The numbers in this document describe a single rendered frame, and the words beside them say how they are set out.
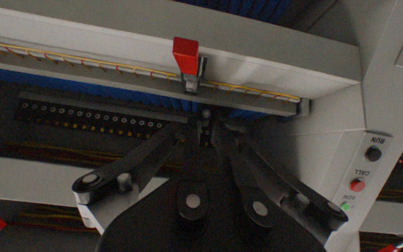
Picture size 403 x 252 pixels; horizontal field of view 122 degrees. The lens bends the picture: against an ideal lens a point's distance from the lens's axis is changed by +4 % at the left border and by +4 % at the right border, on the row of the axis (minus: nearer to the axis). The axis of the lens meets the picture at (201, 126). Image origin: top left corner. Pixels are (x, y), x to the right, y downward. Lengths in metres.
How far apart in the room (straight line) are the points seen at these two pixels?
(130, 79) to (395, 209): 0.45
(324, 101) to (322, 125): 0.03
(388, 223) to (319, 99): 0.23
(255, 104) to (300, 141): 0.10
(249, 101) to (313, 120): 0.09
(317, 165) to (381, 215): 0.15
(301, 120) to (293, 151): 0.05
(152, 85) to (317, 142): 0.23
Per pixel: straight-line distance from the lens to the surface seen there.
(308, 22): 0.32
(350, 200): 0.27
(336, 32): 0.27
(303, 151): 0.24
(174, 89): 0.17
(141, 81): 0.18
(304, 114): 0.22
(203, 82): 0.17
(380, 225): 0.36
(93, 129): 0.36
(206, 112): 0.20
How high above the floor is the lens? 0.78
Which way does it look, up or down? 12 degrees up
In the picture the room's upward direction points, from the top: 170 degrees counter-clockwise
